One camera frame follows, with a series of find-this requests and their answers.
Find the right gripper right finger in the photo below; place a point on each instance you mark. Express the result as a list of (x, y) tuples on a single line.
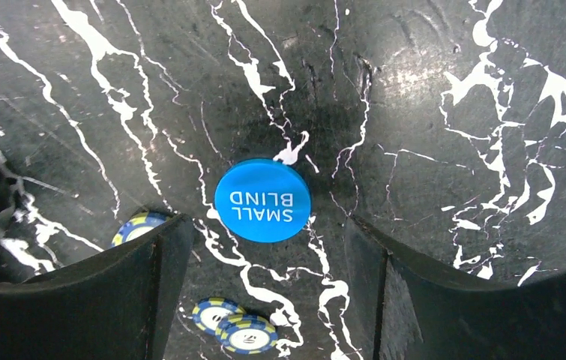
[(407, 305)]

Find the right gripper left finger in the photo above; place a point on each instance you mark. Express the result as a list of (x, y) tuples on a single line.
[(117, 304)]

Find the poker chips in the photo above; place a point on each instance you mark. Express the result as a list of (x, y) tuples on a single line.
[(137, 226), (235, 329)]

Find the blue dealer button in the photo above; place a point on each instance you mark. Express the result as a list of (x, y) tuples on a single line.
[(263, 200)]

